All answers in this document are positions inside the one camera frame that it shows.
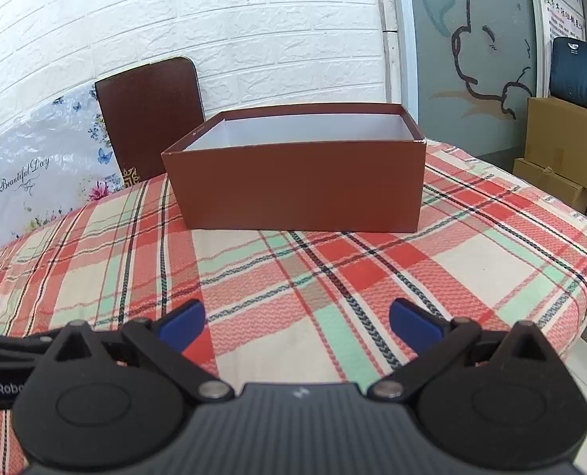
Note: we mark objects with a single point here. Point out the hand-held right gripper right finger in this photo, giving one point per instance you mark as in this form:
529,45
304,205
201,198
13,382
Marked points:
412,321

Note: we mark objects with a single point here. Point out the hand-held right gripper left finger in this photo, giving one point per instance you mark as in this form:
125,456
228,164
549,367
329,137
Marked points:
184,321

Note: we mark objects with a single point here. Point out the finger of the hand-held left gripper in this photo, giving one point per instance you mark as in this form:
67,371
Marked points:
11,349

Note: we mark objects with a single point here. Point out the brown cardboard box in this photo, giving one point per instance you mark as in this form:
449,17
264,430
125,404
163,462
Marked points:
298,188

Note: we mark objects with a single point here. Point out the red plaid tablecloth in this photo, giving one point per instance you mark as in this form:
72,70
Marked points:
323,282

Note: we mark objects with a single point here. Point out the white floral plastic bag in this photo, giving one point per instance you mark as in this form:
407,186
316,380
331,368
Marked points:
41,168

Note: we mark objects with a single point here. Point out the small plain cardboard box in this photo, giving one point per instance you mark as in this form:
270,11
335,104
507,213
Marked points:
550,185

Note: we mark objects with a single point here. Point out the brown box lid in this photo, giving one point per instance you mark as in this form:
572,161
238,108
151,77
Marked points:
147,118

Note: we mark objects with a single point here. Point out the large plain cardboard box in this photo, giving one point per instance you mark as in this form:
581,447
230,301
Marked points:
568,141

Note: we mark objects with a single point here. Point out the glass door with cartoon drawing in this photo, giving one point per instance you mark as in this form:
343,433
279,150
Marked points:
471,59

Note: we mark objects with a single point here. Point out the white door frame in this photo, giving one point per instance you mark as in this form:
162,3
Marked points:
397,44

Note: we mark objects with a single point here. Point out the wall notice board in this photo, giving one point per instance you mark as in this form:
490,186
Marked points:
563,0

